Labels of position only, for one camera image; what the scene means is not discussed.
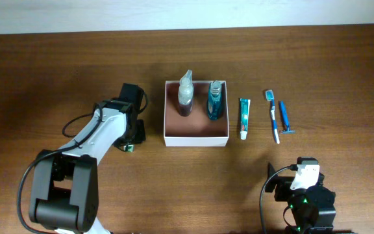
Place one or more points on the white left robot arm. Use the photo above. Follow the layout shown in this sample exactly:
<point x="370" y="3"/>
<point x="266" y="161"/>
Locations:
<point x="65" y="195"/>

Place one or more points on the white cardboard box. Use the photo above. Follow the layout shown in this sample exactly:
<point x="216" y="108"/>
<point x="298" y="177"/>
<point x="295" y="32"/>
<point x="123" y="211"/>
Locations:
<point x="197" y="129"/>

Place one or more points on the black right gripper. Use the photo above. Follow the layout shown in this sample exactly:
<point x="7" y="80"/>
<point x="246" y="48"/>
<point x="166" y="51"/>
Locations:
<point x="280" y="187"/>

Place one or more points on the blue disposable razor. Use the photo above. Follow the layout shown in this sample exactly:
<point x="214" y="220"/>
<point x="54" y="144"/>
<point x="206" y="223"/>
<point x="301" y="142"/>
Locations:
<point x="286" y="122"/>

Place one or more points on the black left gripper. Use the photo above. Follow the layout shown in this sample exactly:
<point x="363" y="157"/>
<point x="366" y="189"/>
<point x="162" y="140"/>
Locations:
<point x="138" y="132"/>

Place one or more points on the green white small tube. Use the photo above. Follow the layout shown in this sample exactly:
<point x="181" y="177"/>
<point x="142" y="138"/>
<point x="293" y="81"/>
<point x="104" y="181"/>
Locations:
<point x="128" y="148"/>

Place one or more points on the clear spray bottle purple liquid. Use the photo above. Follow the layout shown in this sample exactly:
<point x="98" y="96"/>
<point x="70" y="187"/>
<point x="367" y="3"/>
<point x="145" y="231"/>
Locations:
<point x="185" y="94"/>

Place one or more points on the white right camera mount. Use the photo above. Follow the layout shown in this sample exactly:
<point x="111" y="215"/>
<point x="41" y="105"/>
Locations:
<point x="307" y="175"/>

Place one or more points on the blue mouthwash bottle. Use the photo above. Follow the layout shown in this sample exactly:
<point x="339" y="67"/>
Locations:
<point x="214" y="102"/>

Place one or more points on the teal white toothpaste tube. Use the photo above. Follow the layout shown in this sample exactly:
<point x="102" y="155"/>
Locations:
<point x="244" y="108"/>

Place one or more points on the blue white toothbrush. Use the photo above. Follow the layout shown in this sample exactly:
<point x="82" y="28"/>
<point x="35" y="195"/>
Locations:
<point x="270" y="98"/>

